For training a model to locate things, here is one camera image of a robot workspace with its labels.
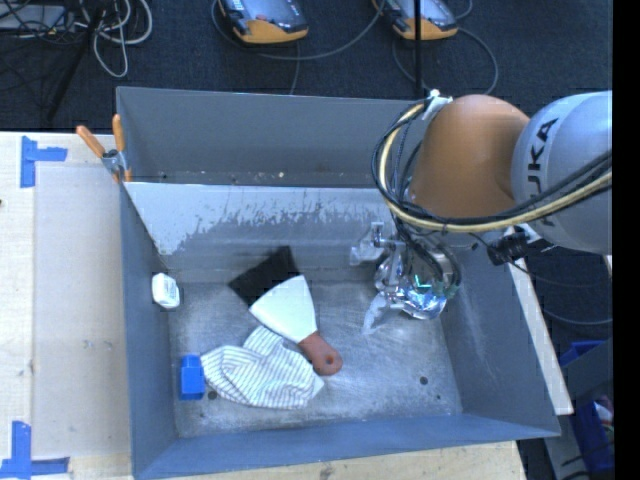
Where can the pale flat board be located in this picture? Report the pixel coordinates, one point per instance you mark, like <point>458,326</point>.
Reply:
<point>75,293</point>

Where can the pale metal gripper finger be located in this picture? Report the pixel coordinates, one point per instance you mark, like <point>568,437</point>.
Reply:
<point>390,277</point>
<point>374,242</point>

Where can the grey metal bin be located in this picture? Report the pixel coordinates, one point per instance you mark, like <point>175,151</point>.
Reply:
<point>280,433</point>

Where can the blue block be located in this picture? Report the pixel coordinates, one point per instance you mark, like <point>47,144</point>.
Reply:
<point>191,378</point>

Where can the small white box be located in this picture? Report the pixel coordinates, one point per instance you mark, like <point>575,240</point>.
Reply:
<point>165,290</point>

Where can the black cylinder on white bracket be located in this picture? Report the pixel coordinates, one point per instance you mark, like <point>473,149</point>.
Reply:
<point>506,249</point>

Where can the clear crumpled plastic piece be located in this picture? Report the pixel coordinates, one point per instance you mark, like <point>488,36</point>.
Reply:
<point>400,305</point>

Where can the white striped cloth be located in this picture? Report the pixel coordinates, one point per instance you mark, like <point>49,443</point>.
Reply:
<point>260,375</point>

